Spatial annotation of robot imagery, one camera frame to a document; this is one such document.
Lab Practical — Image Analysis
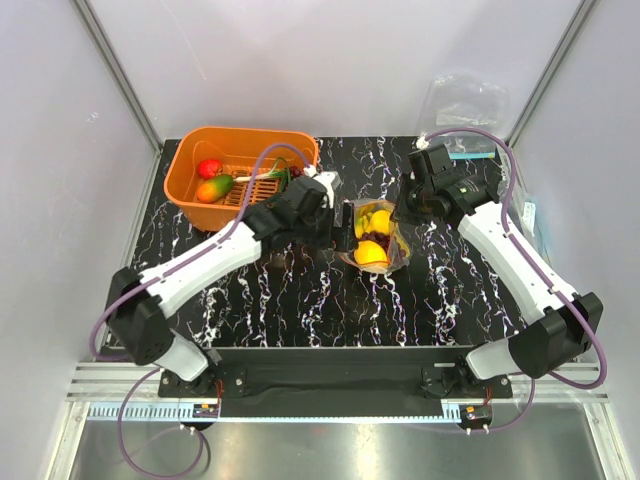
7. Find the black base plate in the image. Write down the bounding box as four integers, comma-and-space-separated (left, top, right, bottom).
158, 346, 513, 422

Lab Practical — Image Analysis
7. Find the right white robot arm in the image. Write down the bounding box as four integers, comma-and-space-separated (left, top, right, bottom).
392, 145, 603, 397

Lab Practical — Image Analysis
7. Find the orange green mango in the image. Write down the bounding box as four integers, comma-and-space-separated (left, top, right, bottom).
196, 174, 234, 204

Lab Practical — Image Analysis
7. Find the yellow lemon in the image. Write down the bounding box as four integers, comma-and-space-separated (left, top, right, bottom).
353, 240, 389, 266

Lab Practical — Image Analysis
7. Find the yellow banana bunch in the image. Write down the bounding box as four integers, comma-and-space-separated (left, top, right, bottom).
355, 204, 378, 237

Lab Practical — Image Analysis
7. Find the orange plastic basket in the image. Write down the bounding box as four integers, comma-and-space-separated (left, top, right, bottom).
164, 126, 319, 232

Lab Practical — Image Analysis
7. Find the red apple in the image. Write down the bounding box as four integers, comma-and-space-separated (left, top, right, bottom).
197, 158, 223, 180

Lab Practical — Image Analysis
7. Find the dark red grape bunch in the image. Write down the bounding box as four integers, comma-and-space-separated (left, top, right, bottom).
361, 232, 391, 250

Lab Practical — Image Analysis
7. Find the red zip clear bag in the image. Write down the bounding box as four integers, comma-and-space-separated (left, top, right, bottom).
339, 198, 412, 275

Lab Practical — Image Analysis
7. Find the green onion stalk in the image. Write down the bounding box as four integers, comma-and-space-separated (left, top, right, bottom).
234, 157, 293, 190

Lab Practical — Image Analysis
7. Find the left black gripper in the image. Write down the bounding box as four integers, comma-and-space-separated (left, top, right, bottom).
295, 201, 358, 253

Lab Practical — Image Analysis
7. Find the clear plastic bag right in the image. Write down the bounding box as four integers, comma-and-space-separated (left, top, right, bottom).
507, 178, 544, 253

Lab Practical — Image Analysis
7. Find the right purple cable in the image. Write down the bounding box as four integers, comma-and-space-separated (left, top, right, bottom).
417, 127, 609, 436

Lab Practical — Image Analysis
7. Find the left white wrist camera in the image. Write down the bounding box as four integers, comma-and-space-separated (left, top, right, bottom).
303, 166, 342, 209

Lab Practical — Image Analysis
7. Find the blue zip plastic bag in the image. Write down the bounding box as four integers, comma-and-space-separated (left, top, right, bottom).
415, 73, 510, 157

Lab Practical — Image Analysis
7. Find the yellow pear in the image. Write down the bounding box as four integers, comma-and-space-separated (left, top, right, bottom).
367, 210, 392, 235

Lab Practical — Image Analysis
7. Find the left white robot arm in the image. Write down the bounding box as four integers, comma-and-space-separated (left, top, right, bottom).
105, 171, 355, 396

